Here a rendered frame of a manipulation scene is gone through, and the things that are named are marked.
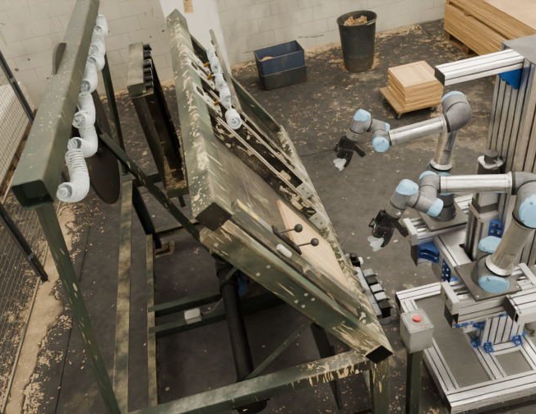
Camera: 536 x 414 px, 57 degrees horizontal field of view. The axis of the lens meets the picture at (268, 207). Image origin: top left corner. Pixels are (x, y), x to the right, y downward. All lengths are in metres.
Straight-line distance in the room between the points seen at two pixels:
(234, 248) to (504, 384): 1.95
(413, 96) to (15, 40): 5.23
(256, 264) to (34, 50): 6.28
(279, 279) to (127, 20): 5.88
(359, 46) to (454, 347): 4.37
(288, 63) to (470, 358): 4.49
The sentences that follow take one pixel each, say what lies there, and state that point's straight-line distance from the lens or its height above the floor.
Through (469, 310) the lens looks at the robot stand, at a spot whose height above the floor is 0.91.
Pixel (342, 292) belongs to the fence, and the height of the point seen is 1.03.
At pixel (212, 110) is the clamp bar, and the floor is 1.83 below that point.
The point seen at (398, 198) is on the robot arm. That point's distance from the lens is 2.04.
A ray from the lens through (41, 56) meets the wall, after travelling 7.76.
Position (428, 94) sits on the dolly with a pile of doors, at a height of 0.25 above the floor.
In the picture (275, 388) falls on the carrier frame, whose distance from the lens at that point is 2.52.
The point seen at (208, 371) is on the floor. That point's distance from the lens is 3.60.
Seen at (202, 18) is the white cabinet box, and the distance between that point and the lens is 5.91.
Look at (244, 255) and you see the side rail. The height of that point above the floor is 1.69.
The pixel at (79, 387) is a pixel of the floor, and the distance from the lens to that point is 3.92.
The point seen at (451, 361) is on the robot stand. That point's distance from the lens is 3.27.
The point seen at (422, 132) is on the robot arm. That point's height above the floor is 1.59.
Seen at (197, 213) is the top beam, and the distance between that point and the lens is 1.65.
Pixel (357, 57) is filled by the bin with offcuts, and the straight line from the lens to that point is 6.77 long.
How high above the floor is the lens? 2.93
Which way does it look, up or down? 39 degrees down
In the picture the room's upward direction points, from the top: 12 degrees counter-clockwise
